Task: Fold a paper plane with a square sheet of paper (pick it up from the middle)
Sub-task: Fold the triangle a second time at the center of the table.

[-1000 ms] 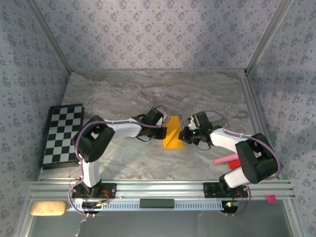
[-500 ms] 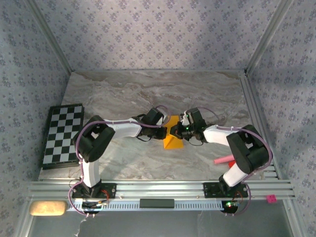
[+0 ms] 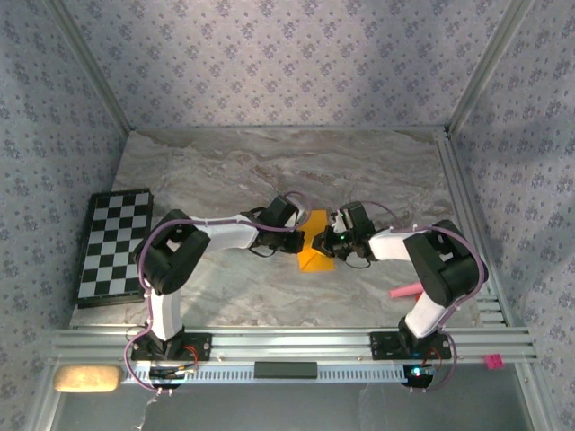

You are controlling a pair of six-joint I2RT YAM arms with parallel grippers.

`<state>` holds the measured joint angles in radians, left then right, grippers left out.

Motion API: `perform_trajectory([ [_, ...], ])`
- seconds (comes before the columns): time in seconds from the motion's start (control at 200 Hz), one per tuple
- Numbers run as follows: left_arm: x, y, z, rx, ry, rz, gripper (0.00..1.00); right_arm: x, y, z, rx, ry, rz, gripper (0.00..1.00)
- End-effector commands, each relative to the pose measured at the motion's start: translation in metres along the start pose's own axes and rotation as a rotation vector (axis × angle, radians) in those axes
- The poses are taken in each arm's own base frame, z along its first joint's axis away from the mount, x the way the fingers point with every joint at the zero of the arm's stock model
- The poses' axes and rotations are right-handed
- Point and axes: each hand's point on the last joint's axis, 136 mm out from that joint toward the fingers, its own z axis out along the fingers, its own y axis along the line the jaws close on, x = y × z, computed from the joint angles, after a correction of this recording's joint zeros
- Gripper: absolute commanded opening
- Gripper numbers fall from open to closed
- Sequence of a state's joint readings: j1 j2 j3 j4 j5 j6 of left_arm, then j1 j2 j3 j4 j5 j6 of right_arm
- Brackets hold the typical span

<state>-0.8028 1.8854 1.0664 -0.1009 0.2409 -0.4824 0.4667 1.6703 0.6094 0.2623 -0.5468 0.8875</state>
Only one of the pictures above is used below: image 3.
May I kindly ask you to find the purple cable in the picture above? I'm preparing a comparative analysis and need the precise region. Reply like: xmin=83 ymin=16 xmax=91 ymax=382
xmin=358 ymin=200 xmax=490 ymax=395
xmin=123 ymin=190 xmax=313 ymax=397

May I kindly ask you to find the black rectangular bar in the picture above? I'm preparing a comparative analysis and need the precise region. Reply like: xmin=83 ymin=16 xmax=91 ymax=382
xmin=253 ymin=361 xmax=319 ymax=380

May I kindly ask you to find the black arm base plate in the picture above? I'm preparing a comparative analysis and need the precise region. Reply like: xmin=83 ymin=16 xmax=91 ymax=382
xmin=129 ymin=331 xmax=213 ymax=362
xmin=368 ymin=330 xmax=453 ymax=362

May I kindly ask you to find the tan sponge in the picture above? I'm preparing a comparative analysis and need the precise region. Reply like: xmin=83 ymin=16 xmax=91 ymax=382
xmin=52 ymin=365 xmax=123 ymax=394

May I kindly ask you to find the orange paper sheet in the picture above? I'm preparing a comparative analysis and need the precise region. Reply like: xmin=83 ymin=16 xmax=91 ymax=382
xmin=296 ymin=208 xmax=337 ymax=274

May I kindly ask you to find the aluminium frame post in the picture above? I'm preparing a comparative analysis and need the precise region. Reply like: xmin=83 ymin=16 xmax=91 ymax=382
xmin=44 ymin=0 xmax=135 ymax=134
xmin=446 ymin=0 xmax=540 ymax=136

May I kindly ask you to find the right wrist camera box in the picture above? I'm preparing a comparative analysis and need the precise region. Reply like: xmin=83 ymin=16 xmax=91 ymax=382
xmin=330 ymin=200 xmax=374 ymax=234

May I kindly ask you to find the white slotted cable duct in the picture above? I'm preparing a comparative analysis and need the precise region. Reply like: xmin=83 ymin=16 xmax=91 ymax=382
xmin=119 ymin=363 xmax=409 ymax=386

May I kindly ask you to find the black round controller board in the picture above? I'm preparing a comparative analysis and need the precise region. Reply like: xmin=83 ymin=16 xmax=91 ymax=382
xmin=401 ymin=363 xmax=436 ymax=391
xmin=147 ymin=365 xmax=186 ymax=391

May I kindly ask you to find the black and white chessboard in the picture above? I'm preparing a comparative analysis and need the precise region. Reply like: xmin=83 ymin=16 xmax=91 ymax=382
xmin=75 ymin=187 xmax=156 ymax=310

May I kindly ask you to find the long aluminium rail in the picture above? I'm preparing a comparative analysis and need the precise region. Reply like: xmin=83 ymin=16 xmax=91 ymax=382
xmin=48 ymin=326 xmax=539 ymax=365

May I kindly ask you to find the pink foam stick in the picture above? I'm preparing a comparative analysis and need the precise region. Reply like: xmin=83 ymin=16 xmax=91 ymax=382
xmin=389 ymin=283 xmax=424 ymax=300

